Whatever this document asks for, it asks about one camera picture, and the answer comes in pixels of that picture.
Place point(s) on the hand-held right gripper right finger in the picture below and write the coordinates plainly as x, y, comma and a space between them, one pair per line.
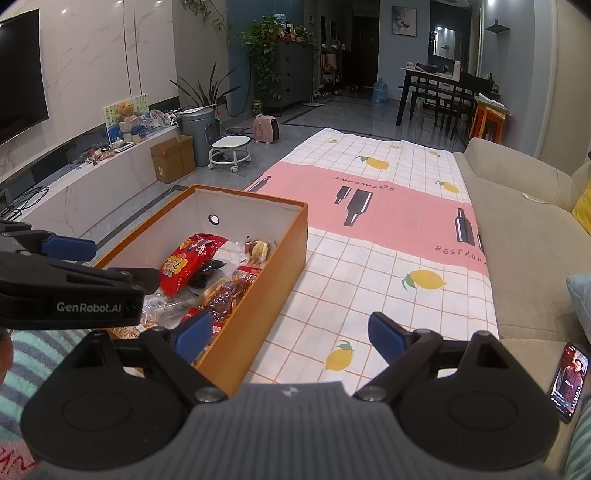
385, 337

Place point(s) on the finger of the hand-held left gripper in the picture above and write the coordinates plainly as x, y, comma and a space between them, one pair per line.
120, 277
69, 248

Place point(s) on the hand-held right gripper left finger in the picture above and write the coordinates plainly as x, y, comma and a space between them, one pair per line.
194, 334

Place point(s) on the clear crinkly snack packet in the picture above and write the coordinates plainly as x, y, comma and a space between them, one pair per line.
161, 309

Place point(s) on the orange patterned snack packet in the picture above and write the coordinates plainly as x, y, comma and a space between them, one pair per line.
127, 331

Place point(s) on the braised meat packet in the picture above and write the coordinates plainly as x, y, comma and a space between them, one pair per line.
231, 293

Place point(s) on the dark snack packet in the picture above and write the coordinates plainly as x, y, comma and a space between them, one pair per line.
207, 272

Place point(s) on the red cartoon snack packet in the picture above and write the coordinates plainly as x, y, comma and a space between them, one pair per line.
184, 263

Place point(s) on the orange cardboard box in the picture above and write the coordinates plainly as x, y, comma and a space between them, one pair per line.
258, 314

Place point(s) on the small clear candy packet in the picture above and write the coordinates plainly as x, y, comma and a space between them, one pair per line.
258, 249

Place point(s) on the teal striped cloth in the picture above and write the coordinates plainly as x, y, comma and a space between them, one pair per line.
581, 452
37, 369

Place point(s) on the white marble media console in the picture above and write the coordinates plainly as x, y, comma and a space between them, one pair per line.
92, 184

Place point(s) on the small figurines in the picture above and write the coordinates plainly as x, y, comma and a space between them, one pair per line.
101, 153

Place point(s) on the pink white printed mat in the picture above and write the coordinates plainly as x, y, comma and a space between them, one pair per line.
392, 217

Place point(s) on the brown cardboard carton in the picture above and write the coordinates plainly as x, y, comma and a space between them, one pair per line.
173, 159

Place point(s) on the blue white toy set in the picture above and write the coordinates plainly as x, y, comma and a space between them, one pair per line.
147, 124

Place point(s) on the teddy bear picture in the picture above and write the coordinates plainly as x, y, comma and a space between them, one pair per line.
124, 110

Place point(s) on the pink cloth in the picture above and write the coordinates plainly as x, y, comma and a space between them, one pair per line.
14, 461

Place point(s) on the grey trash bin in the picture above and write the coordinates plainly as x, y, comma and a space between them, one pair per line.
196, 136

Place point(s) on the white round stool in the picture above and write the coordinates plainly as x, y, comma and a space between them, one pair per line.
228, 150

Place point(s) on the beige sofa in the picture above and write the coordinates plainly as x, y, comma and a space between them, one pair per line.
521, 240

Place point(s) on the black television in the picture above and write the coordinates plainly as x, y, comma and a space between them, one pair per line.
18, 74

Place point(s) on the black smartphone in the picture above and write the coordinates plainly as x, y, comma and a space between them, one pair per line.
568, 383

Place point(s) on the light blue cushion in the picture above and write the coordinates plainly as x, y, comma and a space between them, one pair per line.
581, 304

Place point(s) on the long-leaf potted plant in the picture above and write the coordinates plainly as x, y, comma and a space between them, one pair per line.
205, 90

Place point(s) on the pink heater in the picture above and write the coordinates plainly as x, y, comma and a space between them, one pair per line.
265, 129

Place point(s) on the yellow cushion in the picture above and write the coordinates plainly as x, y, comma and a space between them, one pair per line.
584, 203

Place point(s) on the orange stool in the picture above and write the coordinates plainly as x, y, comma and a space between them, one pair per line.
491, 117

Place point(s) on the blue water jug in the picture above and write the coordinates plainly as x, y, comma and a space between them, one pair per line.
379, 92

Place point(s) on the dark dining chair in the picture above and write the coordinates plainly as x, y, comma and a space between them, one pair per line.
431, 94
468, 99

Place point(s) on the dark dining table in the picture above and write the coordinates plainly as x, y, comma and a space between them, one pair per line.
415, 73

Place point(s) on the trailing green plant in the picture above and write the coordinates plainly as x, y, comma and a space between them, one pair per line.
263, 50

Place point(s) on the dark drawer cabinet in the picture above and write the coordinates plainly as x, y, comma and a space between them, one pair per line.
295, 74

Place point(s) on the hanging vine plant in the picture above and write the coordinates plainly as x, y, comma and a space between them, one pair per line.
207, 11

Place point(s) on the white bottle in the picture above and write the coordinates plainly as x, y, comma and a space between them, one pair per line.
457, 70

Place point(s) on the dark open shelf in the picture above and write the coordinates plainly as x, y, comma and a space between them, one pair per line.
328, 64

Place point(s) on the dark door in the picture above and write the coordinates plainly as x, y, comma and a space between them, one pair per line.
365, 46

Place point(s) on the wall mirror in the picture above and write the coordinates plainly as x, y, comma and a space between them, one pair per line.
444, 41

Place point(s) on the framed wall picture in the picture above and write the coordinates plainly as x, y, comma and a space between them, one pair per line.
404, 21

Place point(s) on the dark wall shelf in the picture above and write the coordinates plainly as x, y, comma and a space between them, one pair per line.
497, 26

